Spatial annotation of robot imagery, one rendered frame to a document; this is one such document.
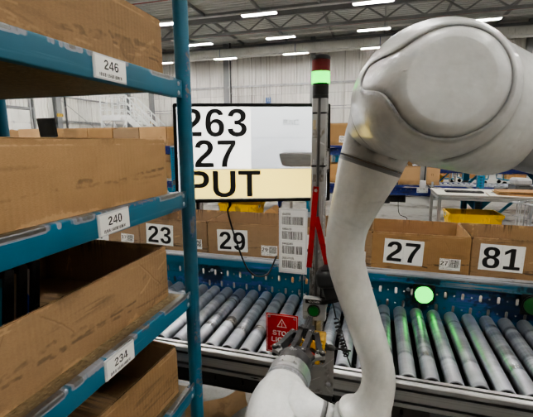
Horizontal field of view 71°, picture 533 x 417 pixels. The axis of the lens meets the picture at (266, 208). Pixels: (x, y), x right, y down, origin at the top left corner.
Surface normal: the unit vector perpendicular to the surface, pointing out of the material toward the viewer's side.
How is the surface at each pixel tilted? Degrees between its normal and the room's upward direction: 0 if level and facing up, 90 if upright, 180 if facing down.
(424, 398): 90
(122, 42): 91
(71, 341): 92
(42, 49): 90
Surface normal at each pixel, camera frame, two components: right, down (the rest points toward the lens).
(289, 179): 0.06, 0.11
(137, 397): 0.94, 0.06
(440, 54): -0.22, 0.20
